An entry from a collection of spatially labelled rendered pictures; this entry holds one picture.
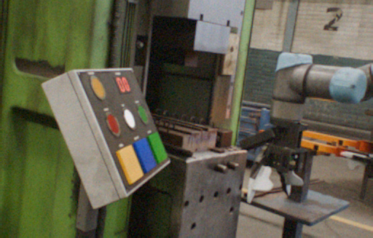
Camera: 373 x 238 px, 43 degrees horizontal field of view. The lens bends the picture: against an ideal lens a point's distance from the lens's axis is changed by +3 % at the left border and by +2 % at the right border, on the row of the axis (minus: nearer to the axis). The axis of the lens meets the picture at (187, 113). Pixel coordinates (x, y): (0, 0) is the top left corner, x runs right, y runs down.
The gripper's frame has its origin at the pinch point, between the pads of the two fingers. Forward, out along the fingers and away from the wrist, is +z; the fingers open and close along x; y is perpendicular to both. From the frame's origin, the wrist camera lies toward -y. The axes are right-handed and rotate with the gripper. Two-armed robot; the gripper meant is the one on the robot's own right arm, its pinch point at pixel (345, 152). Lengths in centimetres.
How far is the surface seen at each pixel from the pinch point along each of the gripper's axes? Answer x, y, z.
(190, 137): -43, 0, 37
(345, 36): 694, -87, 286
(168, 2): -53, -44, 45
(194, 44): -47, -32, 37
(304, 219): -7.7, 26.5, 8.0
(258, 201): -6.2, 26.4, 28.3
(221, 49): -31, -31, 37
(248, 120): 287, 42, 216
